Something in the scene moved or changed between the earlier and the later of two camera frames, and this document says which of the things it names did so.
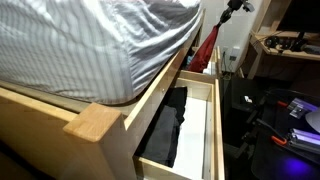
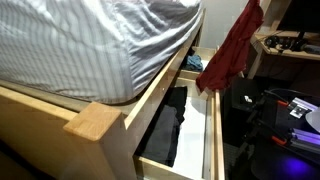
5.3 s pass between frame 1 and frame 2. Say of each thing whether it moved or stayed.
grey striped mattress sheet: stayed
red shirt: moved
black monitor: stayed
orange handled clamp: stayed
